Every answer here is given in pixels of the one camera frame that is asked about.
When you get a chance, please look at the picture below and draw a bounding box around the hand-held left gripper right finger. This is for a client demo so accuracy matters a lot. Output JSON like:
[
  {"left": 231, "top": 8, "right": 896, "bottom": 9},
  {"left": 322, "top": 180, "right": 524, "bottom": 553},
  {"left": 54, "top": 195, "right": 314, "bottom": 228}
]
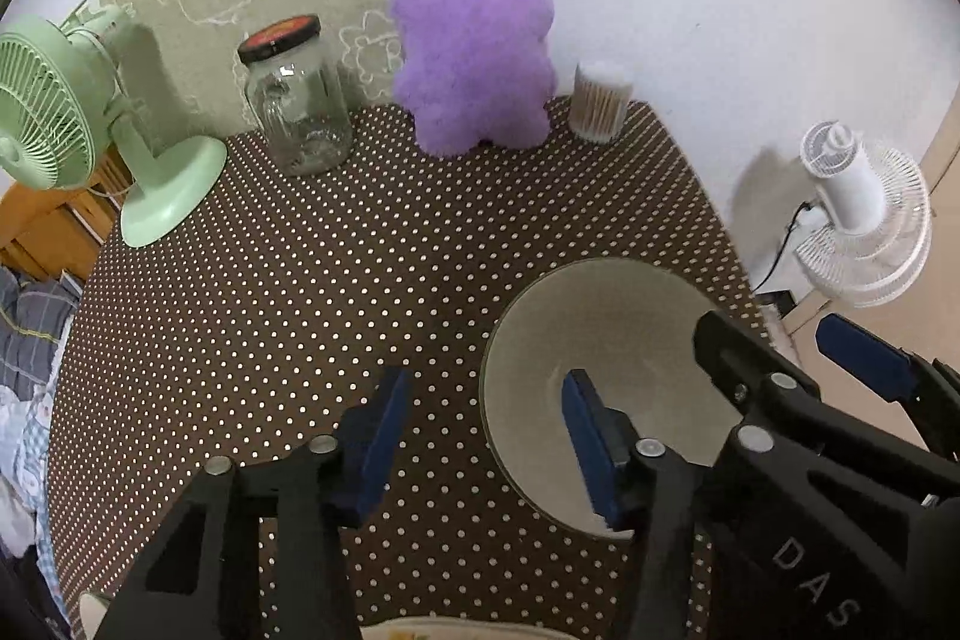
[{"left": 561, "top": 370, "right": 713, "bottom": 640}]

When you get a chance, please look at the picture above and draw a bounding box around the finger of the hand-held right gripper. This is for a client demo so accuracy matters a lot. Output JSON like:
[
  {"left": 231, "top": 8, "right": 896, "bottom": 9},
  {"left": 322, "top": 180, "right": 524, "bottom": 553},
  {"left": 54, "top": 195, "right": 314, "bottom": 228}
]
[
  {"left": 693, "top": 310, "right": 827, "bottom": 455},
  {"left": 816, "top": 313, "right": 960, "bottom": 455}
]

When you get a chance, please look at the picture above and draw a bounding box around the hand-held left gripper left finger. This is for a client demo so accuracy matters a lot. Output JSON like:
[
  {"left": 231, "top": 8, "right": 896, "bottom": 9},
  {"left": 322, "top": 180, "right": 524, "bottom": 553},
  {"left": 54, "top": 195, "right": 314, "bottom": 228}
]
[{"left": 97, "top": 368, "right": 412, "bottom": 640}]

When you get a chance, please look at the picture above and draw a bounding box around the large grey patterned bowl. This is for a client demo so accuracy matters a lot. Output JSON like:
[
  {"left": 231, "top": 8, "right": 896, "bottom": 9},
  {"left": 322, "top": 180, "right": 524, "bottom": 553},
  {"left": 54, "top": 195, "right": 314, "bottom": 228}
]
[{"left": 478, "top": 257, "right": 766, "bottom": 541}]

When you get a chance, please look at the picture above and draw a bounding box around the orange floral white plate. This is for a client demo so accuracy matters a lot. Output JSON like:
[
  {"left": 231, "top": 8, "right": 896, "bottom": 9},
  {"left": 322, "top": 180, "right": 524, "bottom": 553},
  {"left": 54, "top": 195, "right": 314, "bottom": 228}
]
[{"left": 360, "top": 616, "right": 578, "bottom": 640}]

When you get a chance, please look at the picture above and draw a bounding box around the white desk fan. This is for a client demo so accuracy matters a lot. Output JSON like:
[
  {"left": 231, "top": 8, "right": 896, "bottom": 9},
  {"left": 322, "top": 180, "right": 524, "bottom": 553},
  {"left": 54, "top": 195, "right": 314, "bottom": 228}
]
[{"left": 795, "top": 121, "right": 932, "bottom": 310}]

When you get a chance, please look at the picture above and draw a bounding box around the brown polka dot tablecloth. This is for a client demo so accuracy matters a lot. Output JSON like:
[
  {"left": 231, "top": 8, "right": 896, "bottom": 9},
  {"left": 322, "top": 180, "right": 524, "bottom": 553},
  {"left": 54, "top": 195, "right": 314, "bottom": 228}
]
[{"left": 46, "top": 98, "right": 773, "bottom": 640}]

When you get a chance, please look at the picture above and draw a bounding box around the cotton swab container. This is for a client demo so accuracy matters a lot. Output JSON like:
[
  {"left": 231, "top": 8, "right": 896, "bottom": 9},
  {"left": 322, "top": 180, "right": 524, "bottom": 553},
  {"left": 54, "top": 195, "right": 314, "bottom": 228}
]
[{"left": 568, "top": 61, "right": 631, "bottom": 143}]

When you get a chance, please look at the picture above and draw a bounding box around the green desk fan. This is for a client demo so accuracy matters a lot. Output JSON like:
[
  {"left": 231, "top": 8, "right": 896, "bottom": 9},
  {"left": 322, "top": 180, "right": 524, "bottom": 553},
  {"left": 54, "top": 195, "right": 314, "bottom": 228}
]
[{"left": 0, "top": 2, "right": 228, "bottom": 248}]

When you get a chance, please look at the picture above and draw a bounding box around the glass jar with black lid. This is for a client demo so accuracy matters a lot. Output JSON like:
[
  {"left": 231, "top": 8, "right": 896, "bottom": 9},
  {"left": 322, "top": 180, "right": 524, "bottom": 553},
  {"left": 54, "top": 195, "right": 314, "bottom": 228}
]
[{"left": 238, "top": 13, "right": 354, "bottom": 176}]

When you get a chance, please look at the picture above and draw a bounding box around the white cloth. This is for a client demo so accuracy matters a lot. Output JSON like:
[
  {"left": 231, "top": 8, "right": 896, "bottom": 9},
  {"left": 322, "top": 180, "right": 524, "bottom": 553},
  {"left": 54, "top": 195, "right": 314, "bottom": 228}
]
[{"left": 0, "top": 385, "right": 61, "bottom": 581}]

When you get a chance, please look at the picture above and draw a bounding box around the blue plaid cloth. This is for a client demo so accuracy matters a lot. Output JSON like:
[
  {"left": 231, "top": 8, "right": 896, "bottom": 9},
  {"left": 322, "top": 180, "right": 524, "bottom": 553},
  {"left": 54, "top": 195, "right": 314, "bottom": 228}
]
[{"left": 0, "top": 265, "right": 83, "bottom": 393}]

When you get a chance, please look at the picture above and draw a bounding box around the dark cloth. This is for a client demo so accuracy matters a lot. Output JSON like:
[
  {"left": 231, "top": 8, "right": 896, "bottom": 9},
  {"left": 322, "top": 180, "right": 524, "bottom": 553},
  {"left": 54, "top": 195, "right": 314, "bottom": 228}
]
[{"left": 0, "top": 550, "right": 68, "bottom": 640}]

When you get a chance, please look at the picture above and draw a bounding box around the orange wooden chair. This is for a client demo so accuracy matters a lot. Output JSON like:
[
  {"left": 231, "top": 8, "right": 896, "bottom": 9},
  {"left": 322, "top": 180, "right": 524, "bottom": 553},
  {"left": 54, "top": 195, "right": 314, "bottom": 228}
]
[{"left": 0, "top": 152, "right": 125, "bottom": 289}]

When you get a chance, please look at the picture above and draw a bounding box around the purple plush toy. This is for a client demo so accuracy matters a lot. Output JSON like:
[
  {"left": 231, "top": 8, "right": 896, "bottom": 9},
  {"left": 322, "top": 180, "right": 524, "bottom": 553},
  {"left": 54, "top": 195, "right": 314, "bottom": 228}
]
[{"left": 390, "top": 0, "right": 560, "bottom": 156}]

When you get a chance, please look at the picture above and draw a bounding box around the black power cable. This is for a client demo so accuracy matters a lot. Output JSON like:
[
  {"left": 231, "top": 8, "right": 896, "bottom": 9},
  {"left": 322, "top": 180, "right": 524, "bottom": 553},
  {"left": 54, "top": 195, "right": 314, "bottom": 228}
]
[{"left": 754, "top": 201, "right": 815, "bottom": 298}]

